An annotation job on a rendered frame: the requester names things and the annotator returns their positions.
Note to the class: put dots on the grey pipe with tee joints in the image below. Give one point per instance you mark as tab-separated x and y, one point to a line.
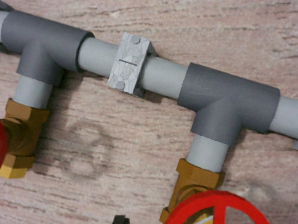
223	103

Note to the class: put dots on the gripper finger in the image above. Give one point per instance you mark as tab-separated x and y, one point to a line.
121	219

